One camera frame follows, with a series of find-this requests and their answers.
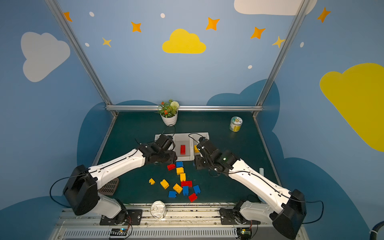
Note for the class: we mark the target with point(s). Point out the blue lego bottom right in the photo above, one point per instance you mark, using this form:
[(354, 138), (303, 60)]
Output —
[(197, 189)]

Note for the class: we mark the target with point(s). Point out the aluminium rail frame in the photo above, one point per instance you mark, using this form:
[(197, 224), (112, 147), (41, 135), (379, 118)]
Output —
[(183, 221)]

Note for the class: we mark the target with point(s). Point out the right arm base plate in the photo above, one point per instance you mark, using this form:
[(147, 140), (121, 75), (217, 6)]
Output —
[(232, 217)]

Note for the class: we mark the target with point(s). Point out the potted plant white pot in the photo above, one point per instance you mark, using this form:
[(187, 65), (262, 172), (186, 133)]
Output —
[(169, 112)]

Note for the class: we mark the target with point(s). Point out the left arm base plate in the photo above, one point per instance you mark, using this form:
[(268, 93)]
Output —
[(124, 218)]

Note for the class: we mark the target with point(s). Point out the long red lego brick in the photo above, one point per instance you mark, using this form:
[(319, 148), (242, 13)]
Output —
[(183, 150)]

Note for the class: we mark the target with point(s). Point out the white left bin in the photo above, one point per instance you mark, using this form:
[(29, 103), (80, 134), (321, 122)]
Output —
[(157, 138)]

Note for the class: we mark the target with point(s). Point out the right circuit board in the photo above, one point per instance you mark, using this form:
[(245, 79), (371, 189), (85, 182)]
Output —
[(244, 234)]

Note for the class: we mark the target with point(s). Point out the left circuit board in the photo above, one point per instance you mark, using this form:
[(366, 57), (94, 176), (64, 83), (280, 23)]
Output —
[(118, 233)]

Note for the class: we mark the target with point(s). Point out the blue lego near bins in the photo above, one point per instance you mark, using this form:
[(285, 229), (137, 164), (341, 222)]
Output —
[(179, 164)]

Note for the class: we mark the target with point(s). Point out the red lego bottom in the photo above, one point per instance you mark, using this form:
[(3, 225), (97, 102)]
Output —
[(193, 197)]

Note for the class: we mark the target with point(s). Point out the brown litter scoop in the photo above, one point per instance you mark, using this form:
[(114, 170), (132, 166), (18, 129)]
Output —
[(110, 188)]

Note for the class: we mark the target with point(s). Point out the white right bin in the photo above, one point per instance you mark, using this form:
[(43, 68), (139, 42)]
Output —
[(195, 140)]

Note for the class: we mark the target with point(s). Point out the blue lego bottom middle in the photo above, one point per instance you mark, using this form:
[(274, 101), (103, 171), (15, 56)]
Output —
[(185, 190)]

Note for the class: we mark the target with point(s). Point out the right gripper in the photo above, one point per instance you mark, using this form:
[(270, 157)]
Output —
[(199, 157)]

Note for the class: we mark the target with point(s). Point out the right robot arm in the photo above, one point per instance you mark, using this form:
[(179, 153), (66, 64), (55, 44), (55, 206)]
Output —
[(286, 209)]

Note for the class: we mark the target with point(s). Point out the circuit board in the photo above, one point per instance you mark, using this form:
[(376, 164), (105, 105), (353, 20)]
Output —
[(244, 234), (118, 233)]

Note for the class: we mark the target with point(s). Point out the small yellow lego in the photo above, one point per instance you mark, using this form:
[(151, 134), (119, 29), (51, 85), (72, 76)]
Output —
[(151, 181)]

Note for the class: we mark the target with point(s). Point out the red lego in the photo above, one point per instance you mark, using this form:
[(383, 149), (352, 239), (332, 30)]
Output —
[(171, 167), (187, 184), (193, 197)]

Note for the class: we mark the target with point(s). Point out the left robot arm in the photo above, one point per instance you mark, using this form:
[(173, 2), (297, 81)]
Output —
[(82, 188)]

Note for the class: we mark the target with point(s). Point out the blue lego bottom left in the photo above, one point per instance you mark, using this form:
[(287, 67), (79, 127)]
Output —
[(172, 194)]

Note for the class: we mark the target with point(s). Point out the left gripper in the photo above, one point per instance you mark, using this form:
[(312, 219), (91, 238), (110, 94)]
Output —
[(167, 153)]

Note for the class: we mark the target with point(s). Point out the green yellow tin can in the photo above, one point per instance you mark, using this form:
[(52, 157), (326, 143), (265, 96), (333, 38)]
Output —
[(235, 124)]

